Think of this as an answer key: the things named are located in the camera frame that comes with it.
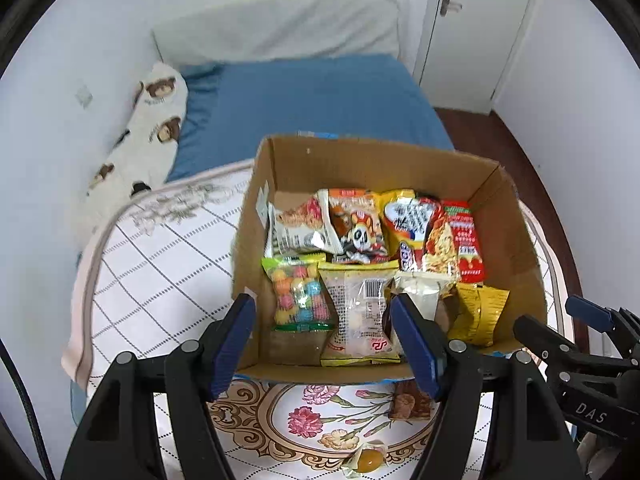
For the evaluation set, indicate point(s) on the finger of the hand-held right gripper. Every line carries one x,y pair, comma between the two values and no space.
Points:
590,310
542,337

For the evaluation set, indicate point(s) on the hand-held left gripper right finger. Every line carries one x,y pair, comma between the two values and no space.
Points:
415,340

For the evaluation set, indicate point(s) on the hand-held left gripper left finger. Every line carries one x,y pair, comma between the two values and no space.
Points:
235,340

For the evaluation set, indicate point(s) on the white wafer packet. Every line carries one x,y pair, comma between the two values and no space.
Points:
425,290

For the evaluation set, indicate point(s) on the clear yellow-edged biscuit packet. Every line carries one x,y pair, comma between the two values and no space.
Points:
355,320

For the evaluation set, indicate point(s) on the small orange snack packet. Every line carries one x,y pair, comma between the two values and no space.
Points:
407,405

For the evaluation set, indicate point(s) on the gold yellow snack packet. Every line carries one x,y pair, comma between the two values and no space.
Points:
477,315

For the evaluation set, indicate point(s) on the colourful candy balls packet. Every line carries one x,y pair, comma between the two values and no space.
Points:
300,295

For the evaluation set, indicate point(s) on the instant noodles packet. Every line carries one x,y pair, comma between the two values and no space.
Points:
435,245

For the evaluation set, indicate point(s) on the long red snack packet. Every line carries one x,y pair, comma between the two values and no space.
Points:
467,250

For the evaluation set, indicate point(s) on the silver snack packet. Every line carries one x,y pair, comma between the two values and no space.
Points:
295,237

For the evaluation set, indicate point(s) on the orange panda seeds packet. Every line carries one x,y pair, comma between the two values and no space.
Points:
357,230

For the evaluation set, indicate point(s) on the round brown candy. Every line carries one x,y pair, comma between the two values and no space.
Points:
369,460

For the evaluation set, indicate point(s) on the cardboard box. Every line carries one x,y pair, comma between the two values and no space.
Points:
380,165

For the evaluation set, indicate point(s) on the white patterned blanket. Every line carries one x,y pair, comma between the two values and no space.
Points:
150,280

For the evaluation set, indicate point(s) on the bear print pillow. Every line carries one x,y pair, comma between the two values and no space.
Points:
150,125

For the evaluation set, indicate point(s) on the blue bed sheet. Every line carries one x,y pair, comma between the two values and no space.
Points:
325,95

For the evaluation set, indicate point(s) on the white door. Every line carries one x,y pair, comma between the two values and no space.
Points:
480,35

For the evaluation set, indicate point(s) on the white pillow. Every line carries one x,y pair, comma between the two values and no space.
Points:
280,30

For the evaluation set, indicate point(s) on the white wall socket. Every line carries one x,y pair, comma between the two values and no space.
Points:
84,95

